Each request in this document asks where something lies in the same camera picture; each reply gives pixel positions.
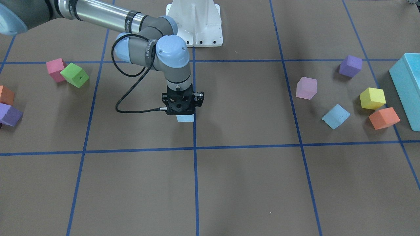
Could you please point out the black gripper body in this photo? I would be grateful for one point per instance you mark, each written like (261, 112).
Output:
(199, 99)

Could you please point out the light blue foam block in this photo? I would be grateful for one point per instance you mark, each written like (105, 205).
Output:
(336, 116)
(186, 118)

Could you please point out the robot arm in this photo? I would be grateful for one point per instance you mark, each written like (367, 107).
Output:
(145, 43)

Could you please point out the green foam block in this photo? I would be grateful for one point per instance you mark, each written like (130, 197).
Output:
(75, 75)

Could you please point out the light pink foam block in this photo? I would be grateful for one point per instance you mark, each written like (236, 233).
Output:
(306, 88)

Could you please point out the purple foam block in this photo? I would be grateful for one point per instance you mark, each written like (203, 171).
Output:
(9, 115)
(351, 66)

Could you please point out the orange foam block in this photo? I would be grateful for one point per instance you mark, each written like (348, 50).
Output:
(384, 118)
(7, 96)

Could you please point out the yellow foam block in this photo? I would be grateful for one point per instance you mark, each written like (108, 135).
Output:
(372, 98)

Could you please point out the teal plastic bin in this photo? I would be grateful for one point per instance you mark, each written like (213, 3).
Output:
(405, 74)

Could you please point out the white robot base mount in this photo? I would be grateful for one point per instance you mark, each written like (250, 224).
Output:
(199, 22)

